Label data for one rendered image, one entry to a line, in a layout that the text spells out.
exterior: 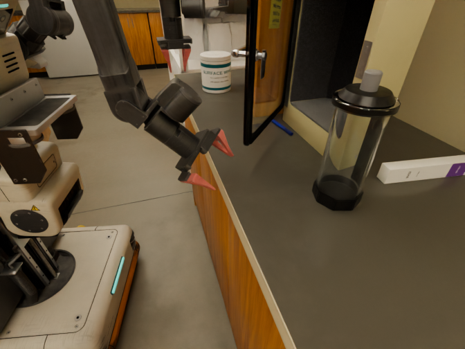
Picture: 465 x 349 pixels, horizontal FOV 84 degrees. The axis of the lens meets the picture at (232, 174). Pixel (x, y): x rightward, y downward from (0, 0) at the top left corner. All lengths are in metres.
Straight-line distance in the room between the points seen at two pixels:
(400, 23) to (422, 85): 0.48
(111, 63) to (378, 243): 0.57
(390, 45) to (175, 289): 1.39
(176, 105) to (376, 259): 0.46
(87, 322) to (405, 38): 1.31
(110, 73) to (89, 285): 1.02
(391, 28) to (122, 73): 0.50
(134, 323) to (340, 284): 1.19
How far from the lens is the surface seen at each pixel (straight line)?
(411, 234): 0.61
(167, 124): 0.55
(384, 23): 0.62
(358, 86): 0.53
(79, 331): 1.27
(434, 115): 1.07
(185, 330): 1.45
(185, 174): 0.58
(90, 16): 0.52
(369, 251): 0.54
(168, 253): 1.69
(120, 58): 0.52
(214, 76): 1.16
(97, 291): 1.33
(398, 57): 0.67
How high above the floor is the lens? 1.32
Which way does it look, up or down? 36 degrees down
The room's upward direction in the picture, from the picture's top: straight up
